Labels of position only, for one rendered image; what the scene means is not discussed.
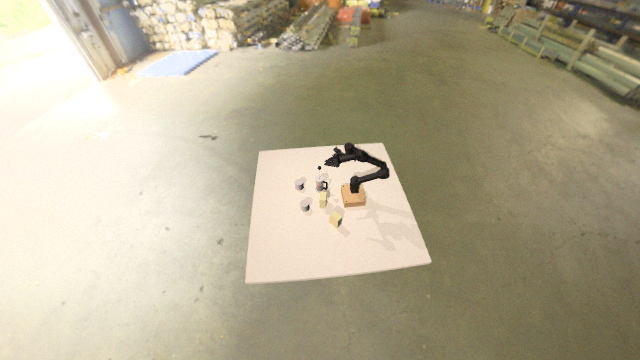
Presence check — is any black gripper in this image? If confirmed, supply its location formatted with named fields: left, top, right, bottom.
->
left=324, top=153, right=347, bottom=168

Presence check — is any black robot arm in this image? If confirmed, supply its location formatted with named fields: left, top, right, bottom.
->
left=333, top=142, right=390, bottom=193

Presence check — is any glass coffee press with black knob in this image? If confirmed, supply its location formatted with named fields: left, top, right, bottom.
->
left=315, top=166, right=328, bottom=193

